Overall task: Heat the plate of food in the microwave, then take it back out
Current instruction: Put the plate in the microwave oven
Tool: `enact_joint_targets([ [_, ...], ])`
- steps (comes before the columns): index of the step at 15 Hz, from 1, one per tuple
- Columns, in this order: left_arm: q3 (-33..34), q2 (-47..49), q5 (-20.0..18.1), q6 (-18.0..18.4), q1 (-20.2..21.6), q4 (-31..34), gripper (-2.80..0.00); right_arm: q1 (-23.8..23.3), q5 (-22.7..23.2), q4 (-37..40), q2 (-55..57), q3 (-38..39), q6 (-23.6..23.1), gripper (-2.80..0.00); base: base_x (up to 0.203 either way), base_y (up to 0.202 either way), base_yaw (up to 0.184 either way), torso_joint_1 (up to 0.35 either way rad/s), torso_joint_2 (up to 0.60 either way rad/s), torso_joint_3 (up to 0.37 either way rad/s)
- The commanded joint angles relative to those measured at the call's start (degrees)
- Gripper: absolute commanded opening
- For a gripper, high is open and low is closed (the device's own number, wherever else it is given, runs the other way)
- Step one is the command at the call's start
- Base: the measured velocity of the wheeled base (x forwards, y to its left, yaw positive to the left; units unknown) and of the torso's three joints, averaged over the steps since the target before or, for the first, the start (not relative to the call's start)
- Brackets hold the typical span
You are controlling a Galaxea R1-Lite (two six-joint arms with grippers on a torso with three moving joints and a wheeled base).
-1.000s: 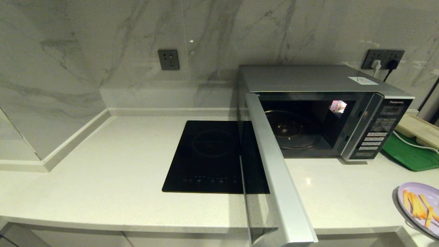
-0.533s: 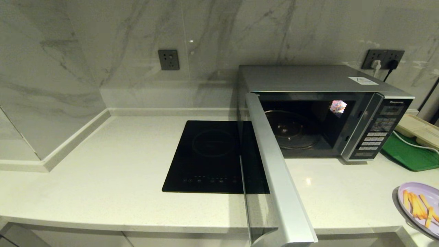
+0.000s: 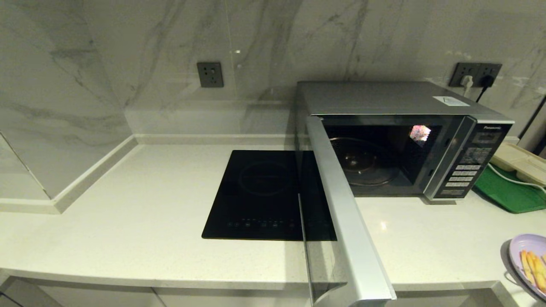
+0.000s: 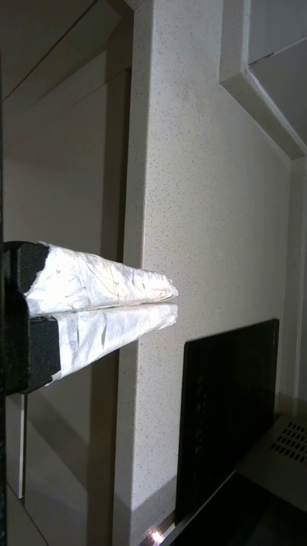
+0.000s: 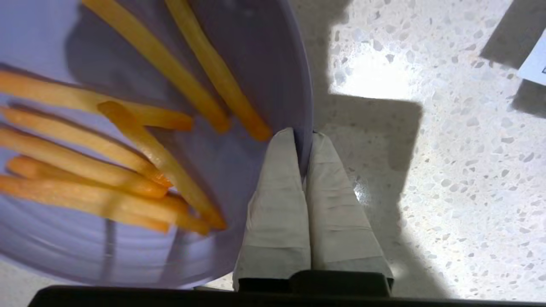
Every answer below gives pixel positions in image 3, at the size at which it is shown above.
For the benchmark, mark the black glass microwave door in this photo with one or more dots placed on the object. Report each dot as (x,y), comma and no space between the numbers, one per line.
(349,221)

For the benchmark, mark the purple plate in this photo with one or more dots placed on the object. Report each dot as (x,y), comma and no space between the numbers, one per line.
(518,243)

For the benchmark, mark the silver microwave oven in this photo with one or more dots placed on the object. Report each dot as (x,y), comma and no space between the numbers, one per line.
(384,98)

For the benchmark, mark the black induction cooktop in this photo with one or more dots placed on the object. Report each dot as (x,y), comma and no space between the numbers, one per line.
(256,196)

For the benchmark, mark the white label sticker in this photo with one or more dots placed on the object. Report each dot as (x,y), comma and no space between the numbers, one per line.
(450,101)

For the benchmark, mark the white power plug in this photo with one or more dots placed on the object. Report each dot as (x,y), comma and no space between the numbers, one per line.
(466,81)

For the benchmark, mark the black power plug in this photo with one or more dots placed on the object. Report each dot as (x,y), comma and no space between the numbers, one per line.
(488,81)

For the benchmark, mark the green cutting board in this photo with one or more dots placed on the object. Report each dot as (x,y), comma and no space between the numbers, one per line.
(507,196)

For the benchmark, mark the orange french fry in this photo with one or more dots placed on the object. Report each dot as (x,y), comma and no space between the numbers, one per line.
(535,268)
(542,277)
(526,262)

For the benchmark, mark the grey corner cabinet panel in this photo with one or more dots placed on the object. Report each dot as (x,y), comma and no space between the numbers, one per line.
(21,296)

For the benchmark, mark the grey single wall socket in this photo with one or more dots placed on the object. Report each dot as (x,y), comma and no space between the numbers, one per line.
(210,75)

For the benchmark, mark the grey double wall socket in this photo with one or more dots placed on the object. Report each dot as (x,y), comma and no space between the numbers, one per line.
(455,69)

